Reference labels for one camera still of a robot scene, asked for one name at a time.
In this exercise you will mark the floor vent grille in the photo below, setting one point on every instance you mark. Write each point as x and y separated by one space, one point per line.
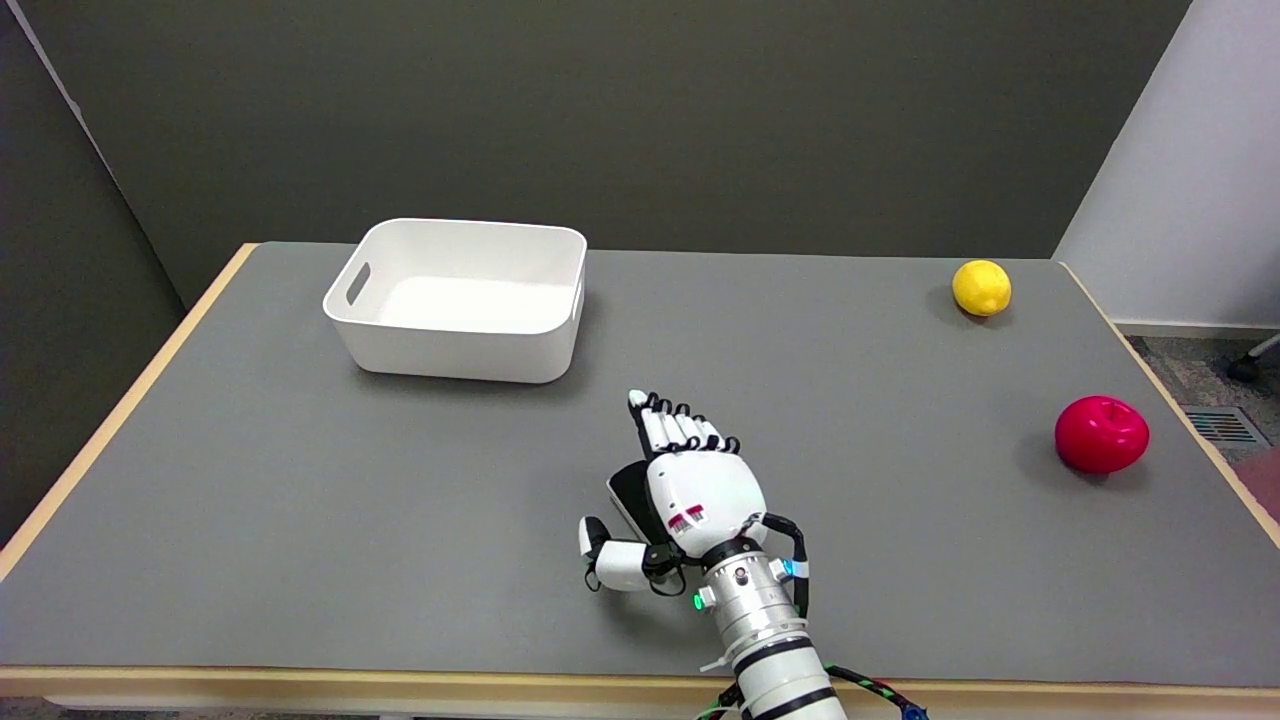
1225 425

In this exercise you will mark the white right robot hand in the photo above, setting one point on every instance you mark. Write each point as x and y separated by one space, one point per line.
690 490

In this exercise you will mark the white plastic bin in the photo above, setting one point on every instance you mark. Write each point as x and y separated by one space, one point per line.
460 298

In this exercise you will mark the yellow lemon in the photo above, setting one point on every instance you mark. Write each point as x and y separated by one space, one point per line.
982 288

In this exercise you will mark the chair caster wheel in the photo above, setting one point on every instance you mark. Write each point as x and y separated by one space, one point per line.
1246 368

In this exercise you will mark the red apple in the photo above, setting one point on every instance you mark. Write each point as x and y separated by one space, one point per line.
1101 433

